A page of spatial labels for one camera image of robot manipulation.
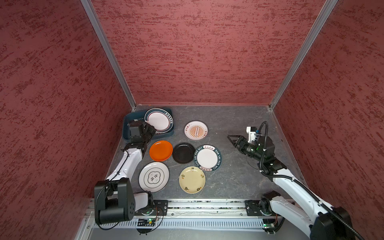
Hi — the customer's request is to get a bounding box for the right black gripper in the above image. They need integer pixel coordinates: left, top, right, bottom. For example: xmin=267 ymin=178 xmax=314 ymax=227
xmin=226 ymin=135 xmax=264 ymax=162

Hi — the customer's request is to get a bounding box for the small green rimmed plate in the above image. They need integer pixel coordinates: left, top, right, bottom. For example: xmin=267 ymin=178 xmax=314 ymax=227
xmin=144 ymin=108 xmax=174 ymax=134

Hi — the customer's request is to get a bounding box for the green lettered rim plate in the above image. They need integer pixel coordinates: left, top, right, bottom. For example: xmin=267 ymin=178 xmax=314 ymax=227
xmin=194 ymin=145 xmax=223 ymax=172

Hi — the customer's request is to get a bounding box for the orange sunburst pattern plate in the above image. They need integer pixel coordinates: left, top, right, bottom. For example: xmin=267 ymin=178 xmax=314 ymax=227
xmin=184 ymin=121 xmax=209 ymax=141

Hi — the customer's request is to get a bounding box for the white plate black flower outline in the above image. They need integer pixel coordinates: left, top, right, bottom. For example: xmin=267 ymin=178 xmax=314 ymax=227
xmin=139 ymin=162 xmax=170 ymax=193

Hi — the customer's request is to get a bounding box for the pale yellow plate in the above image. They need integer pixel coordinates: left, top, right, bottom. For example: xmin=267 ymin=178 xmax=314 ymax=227
xmin=179 ymin=167 xmax=206 ymax=194

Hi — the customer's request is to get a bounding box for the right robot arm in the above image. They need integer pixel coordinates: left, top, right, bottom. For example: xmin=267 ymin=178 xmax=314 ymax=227
xmin=227 ymin=135 xmax=363 ymax=240

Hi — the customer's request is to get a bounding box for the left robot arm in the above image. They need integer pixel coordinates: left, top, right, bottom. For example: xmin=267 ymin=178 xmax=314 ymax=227
xmin=94 ymin=121 xmax=156 ymax=231

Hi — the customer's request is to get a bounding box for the teal plastic bin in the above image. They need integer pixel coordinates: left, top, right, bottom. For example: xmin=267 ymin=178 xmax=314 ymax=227
xmin=122 ymin=107 xmax=174 ymax=142

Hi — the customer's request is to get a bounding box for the right circuit board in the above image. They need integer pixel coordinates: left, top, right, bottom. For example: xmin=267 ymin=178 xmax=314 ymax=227
xmin=263 ymin=219 xmax=276 ymax=229

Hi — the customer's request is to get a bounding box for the circuit board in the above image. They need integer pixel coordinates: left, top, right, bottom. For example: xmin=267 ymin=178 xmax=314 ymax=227
xmin=137 ymin=219 xmax=156 ymax=227
xmin=263 ymin=219 xmax=276 ymax=229

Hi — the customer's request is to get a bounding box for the left circuit board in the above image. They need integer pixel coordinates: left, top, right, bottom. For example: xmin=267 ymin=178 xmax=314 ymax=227
xmin=137 ymin=219 xmax=156 ymax=227

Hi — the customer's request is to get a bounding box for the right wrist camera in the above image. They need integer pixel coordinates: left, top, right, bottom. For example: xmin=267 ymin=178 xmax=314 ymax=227
xmin=246 ymin=126 xmax=259 ymax=144

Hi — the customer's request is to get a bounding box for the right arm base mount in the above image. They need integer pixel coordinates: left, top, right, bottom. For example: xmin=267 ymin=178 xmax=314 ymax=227
xmin=245 ymin=199 xmax=275 ymax=217

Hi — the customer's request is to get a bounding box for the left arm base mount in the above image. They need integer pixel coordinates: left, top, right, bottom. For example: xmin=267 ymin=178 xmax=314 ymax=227
xmin=136 ymin=200 xmax=169 ymax=217

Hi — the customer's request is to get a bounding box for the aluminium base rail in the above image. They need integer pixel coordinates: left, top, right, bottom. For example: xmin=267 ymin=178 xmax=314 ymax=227
xmin=86 ymin=197 xmax=326 ymax=218

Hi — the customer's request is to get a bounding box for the left aluminium corner post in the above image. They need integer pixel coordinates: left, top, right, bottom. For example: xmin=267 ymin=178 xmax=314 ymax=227
xmin=81 ymin=0 xmax=137 ymax=112

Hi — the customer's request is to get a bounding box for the aluminium corner post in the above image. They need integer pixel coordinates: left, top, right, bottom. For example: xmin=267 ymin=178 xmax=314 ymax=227
xmin=269 ymin=0 xmax=338 ymax=112
xmin=81 ymin=0 xmax=137 ymax=112

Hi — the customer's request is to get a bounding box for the right aluminium corner post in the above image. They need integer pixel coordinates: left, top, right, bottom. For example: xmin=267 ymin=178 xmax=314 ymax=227
xmin=269 ymin=0 xmax=338 ymax=112

